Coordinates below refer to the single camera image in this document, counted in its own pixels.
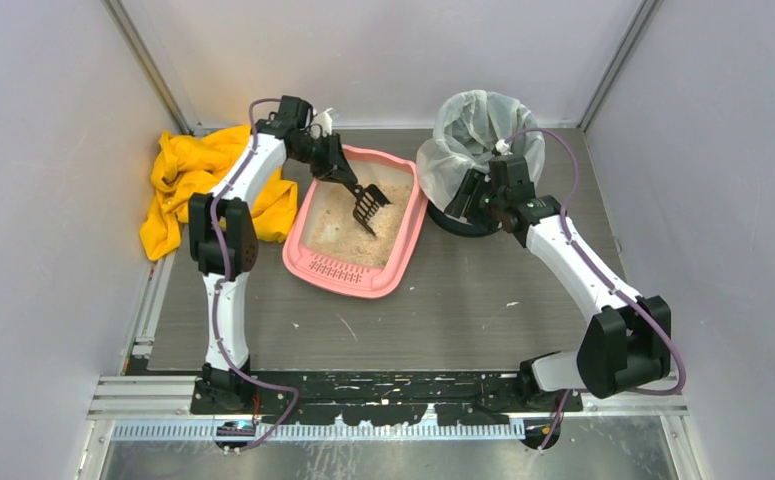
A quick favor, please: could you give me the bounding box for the black litter scoop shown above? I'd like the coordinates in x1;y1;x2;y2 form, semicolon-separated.
343;183;391;236

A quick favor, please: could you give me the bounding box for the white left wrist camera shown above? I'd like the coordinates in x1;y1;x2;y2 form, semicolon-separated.
309;107;334;138

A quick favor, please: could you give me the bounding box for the beige cat litter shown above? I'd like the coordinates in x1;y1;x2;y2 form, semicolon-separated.
305;184;412;268

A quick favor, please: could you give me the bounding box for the aluminium rail frame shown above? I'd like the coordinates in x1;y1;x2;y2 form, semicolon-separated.
77;235;703;479

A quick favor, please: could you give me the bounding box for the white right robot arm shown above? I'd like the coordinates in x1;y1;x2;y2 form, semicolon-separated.
445;162;678;398

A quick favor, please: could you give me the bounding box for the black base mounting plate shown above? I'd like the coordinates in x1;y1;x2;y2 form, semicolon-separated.
190;370;583;427

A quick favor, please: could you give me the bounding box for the black trash bin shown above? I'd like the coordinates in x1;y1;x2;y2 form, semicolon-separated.
426;203;498;238

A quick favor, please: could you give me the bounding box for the pink litter box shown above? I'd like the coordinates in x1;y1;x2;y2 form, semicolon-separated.
282;146;428;299

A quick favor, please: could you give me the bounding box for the white plastic bin liner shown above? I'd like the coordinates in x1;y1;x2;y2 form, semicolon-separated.
416;90;545;212

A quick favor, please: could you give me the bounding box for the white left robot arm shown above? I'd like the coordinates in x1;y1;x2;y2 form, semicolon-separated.
188;95;375;414

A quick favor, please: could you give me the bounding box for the yellow cloth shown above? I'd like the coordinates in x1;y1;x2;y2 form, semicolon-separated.
139;125;298;262

